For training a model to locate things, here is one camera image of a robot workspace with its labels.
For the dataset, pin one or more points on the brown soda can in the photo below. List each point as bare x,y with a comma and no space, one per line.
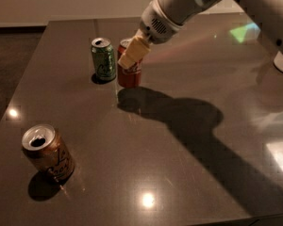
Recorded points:
44,147

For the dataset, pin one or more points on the green soda can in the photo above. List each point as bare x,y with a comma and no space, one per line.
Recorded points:
103,59

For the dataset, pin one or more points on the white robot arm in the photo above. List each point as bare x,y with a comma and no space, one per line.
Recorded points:
266,14

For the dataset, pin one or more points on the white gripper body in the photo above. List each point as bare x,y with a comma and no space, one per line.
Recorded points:
156,27

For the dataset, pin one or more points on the red coke can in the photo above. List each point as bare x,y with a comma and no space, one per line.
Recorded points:
128,78

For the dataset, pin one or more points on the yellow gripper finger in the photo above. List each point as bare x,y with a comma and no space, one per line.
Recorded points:
137,49

